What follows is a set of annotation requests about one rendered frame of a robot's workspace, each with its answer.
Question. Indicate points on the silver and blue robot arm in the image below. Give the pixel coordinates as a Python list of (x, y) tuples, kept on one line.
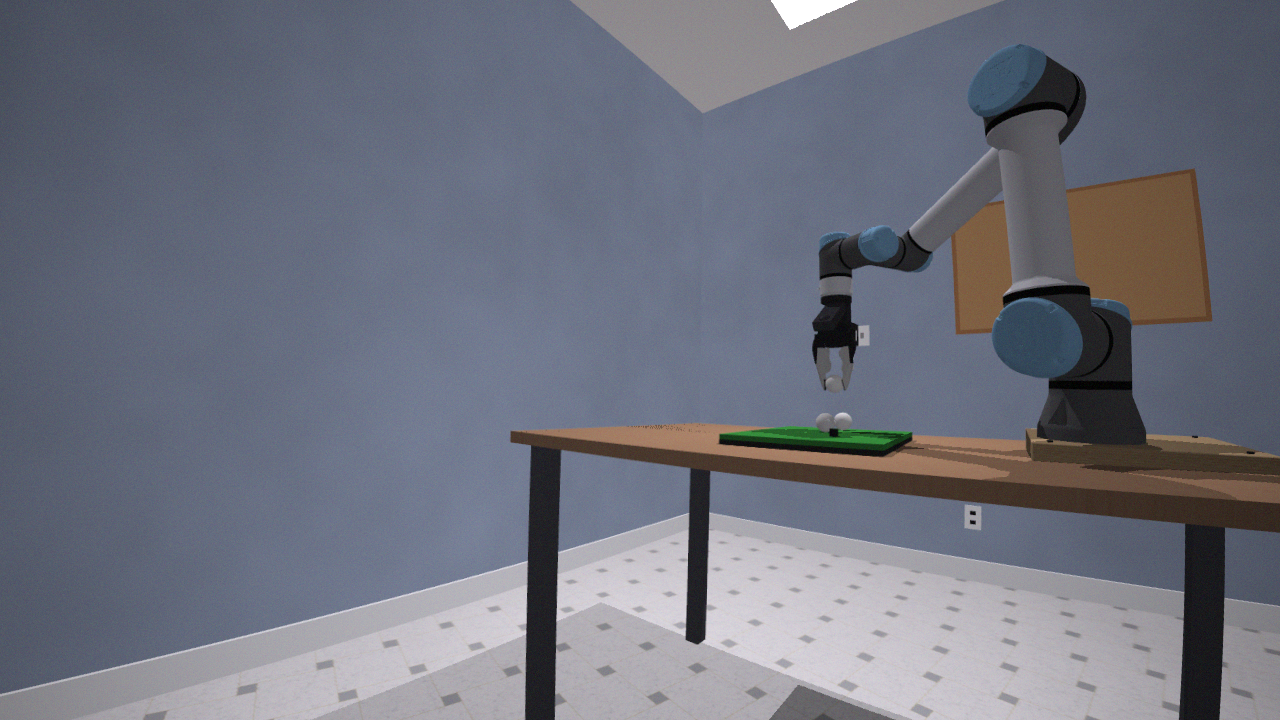
[(1047, 329)]

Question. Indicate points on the green turf mat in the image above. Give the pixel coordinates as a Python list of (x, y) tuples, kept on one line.
[(852, 441)]

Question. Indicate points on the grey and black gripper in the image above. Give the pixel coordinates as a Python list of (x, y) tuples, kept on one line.
[(844, 335)]

